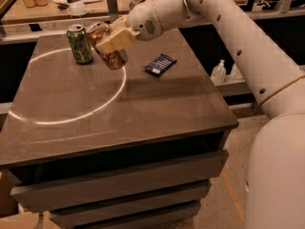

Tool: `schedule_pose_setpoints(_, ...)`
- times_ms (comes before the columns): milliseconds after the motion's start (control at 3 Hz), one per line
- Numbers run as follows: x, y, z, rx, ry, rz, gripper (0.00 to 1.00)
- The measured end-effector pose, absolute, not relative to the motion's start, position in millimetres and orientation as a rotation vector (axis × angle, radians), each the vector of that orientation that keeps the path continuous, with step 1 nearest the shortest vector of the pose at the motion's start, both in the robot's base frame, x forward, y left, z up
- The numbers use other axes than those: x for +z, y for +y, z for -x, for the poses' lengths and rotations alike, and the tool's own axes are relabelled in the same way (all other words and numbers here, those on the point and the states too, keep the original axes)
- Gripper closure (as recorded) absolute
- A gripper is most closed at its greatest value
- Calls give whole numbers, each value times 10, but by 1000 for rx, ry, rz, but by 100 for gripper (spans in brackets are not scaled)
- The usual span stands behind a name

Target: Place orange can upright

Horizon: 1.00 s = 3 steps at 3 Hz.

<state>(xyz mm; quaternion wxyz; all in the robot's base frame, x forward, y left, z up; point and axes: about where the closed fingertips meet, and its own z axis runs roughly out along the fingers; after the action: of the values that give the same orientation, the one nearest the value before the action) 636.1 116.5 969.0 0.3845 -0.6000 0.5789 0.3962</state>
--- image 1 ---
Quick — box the blue snack packet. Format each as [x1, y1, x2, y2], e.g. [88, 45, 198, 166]
[144, 53, 176, 77]

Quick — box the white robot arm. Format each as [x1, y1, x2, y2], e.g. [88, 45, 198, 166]
[97, 0, 305, 229]

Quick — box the sanitizer bottle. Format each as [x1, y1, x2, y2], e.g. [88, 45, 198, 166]
[230, 64, 243, 80]
[211, 59, 226, 84]

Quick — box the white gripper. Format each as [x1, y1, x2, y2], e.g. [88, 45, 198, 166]
[95, 0, 156, 53]

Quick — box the middle grey drawer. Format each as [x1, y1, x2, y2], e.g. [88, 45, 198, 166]
[51, 180, 211, 228]

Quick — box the metal post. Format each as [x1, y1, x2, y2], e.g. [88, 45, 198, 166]
[107, 0, 119, 23]

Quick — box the orange soda can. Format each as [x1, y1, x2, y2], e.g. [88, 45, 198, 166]
[86, 21, 129, 70]

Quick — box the right sanitizer bottle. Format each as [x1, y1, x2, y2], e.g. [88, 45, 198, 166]
[230, 64, 243, 80]

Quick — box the grey drawer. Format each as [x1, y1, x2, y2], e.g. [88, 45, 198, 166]
[51, 180, 211, 228]
[75, 200, 200, 229]
[11, 151, 228, 212]

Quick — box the grey drawer cabinet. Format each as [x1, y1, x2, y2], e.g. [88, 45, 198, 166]
[0, 24, 239, 229]

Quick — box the bottom grey drawer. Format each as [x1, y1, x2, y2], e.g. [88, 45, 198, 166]
[75, 200, 200, 229]

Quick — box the wooden desk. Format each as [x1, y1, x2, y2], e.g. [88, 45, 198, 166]
[1, 0, 249, 26]

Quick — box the top grey drawer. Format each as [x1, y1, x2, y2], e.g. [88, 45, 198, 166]
[11, 151, 228, 212]

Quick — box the green soda can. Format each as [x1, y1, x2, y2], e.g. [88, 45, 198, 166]
[67, 25, 93, 65]

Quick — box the left sanitizer bottle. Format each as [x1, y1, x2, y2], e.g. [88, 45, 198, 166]
[211, 59, 226, 84]

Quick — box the white bowl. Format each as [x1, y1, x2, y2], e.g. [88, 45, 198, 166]
[67, 2, 89, 16]

